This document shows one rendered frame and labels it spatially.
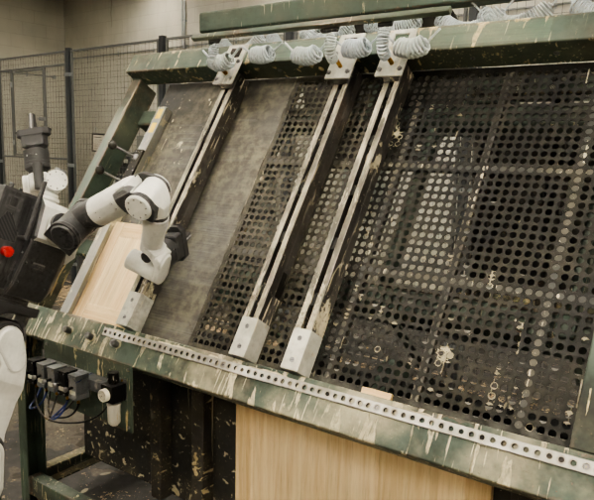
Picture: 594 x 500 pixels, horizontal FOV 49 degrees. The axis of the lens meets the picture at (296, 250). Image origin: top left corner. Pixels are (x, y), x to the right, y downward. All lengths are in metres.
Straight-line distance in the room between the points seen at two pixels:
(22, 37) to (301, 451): 10.12
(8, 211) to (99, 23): 9.36
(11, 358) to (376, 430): 1.10
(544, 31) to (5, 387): 1.91
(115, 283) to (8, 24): 9.28
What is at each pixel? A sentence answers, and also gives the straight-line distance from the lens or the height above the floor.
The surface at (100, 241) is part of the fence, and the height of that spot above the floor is 1.16.
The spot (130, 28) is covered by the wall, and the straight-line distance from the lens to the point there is 10.70.
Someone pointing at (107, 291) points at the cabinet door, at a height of 0.99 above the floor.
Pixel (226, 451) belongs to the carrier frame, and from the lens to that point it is 2.48.
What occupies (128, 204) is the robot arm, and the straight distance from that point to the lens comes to 1.82.
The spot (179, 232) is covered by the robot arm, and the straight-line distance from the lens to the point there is 2.13.
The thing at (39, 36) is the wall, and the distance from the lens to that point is 11.86.
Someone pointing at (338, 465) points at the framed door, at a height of 0.57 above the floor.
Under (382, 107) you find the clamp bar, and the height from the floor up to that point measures 1.68.
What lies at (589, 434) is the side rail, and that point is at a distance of 1.62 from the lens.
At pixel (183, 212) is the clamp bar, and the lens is 2.47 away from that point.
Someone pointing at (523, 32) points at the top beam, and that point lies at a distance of 2.16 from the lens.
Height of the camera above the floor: 1.54
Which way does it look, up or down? 9 degrees down
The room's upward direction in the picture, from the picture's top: 1 degrees clockwise
